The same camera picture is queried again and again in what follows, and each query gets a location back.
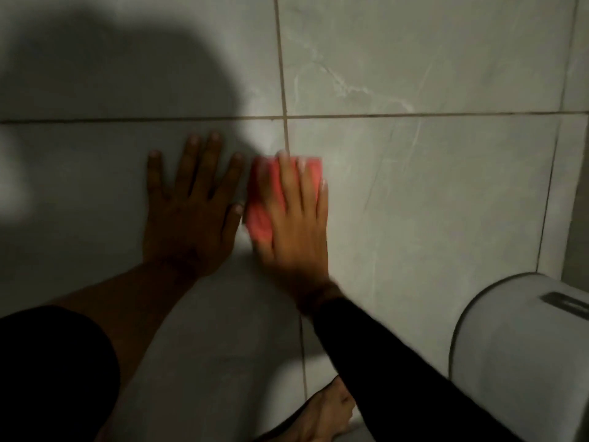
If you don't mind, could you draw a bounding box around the person's left hand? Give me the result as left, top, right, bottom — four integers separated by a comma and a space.
142, 131, 245, 279

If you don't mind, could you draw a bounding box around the person's left forearm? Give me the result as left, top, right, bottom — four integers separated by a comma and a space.
45, 258, 208, 442

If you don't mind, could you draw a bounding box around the pink cleaning cloth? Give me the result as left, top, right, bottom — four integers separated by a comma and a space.
243, 156, 323, 241

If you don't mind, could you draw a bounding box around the person's right forearm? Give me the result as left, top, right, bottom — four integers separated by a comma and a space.
294, 280, 523, 442

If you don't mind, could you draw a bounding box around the black shirt sleeve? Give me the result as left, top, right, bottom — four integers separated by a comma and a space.
0, 305, 121, 442

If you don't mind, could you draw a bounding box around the person's bare foot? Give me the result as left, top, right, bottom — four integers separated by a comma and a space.
264, 376, 357, 442

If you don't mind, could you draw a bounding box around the white paper dispenser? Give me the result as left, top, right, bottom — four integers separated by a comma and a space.
448, 272, 589, 442

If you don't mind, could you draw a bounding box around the person's right hand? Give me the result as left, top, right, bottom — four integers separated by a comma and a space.
248, 152, 343, 316

